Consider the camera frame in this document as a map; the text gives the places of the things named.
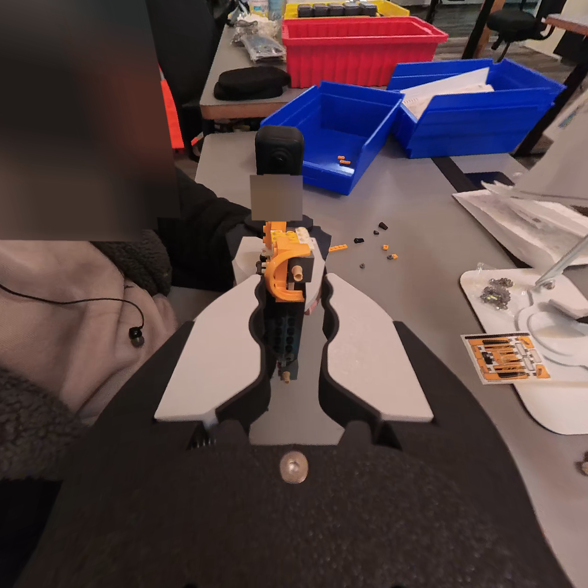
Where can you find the orange black lego car body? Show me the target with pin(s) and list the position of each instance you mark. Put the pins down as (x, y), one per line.
(285, 330)

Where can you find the orange lego sticker sheet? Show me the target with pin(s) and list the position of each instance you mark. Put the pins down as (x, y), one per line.
(505, 358)

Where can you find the person's left forearm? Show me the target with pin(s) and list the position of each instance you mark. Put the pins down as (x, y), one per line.
(202, 239)

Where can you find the black pouch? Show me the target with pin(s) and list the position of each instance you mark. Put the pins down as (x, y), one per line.
(250, 82)

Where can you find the red plastic bin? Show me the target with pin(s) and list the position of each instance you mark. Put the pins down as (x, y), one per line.
(358, 55)

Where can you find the grey wedge plate black edge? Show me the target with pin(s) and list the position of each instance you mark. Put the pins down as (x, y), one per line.
(567, 307)

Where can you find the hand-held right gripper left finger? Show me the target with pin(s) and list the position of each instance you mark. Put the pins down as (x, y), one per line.
(216, 363)

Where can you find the clear bag of small parts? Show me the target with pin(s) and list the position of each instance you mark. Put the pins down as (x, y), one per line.
(496, 294)

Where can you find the grey side table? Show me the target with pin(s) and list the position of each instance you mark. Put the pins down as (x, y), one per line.
(218, 59)

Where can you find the lego instruction booklet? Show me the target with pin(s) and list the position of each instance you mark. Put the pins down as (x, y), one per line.
(565, 165)

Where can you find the black office chair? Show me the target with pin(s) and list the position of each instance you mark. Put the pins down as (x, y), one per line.
(514, 20)

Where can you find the orange lego wheel arch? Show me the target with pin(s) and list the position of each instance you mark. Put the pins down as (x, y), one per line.
(275, 271)

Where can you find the person's pale hoodie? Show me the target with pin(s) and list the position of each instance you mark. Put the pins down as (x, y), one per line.
(69, 298)

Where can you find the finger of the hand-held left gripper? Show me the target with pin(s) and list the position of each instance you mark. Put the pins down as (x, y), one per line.
(246, 257)
(316, 289)

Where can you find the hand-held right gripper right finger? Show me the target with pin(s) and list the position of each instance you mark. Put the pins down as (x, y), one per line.
(372, 367)

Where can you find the orange safety vest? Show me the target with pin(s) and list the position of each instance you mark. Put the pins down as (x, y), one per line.
(170, 115)

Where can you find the black high-back chair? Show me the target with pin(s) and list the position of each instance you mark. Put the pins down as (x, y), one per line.
(193, 55)

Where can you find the scatter of small lego pieces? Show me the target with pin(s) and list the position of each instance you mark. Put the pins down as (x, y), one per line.
(358, 240)

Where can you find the yellow plastic bin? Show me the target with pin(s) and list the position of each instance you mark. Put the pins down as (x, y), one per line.
(399, 9)

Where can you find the crumpled white paper bag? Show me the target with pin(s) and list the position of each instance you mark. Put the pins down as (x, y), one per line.
(514, 225)

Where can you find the clear plastic bag of items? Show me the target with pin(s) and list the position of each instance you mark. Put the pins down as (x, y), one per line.
(257, 43)

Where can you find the white paper sheets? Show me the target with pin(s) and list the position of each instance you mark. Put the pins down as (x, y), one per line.
(441, 92)

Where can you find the blue plastic bin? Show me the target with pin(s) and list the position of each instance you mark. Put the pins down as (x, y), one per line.
(321, 179)
(459, 138)

